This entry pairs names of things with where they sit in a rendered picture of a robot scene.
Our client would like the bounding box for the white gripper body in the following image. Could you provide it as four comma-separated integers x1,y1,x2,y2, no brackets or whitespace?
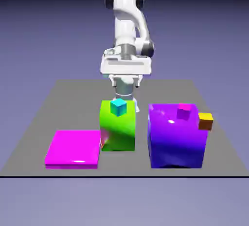
100,54,153,76

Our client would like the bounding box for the small cyan cube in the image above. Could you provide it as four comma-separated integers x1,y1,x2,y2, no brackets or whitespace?
109,98,127,117

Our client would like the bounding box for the small magenta cube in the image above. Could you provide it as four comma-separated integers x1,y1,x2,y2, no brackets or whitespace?
176,103,192,121

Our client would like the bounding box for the small yellow cube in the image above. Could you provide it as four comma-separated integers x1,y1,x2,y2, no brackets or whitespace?
198,112,214,131

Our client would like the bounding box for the large green box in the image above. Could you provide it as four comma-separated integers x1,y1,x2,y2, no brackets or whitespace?
99,99,136,152

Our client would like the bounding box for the large purple box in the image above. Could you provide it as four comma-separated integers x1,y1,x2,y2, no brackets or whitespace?
147,103,209,169

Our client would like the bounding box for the large flat magenta box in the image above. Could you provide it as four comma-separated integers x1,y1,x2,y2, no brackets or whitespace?
44,130,102,170

